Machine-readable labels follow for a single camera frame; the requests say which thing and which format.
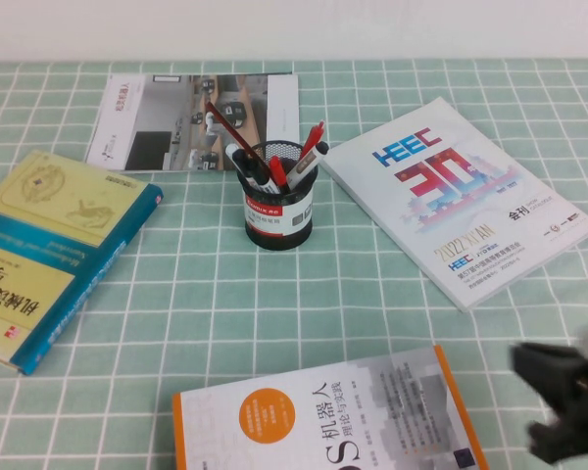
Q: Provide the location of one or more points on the green checked tablecloth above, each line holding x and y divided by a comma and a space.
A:
353, 313

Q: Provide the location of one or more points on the grey marker with black cap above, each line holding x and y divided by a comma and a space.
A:
306, 166

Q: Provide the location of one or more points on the black mesh pen holder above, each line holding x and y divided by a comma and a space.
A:
274, 230

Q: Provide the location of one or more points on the white HEEC catalogue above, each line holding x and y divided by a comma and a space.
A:
470, 230

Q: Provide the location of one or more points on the brochure with room photo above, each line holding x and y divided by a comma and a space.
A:
157, 117

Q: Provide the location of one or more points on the yellow and blue book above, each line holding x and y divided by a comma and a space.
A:
54, 205

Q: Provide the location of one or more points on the white marker with black band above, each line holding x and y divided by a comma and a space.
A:
231, 149

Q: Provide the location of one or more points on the red pen with clip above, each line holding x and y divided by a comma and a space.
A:
314, 134

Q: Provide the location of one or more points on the red and black pencil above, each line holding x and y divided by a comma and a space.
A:
225, 122

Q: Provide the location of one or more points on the red capped marker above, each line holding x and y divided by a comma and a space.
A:
277, 171

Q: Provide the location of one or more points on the white and orange book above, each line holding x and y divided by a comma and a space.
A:
215, 440

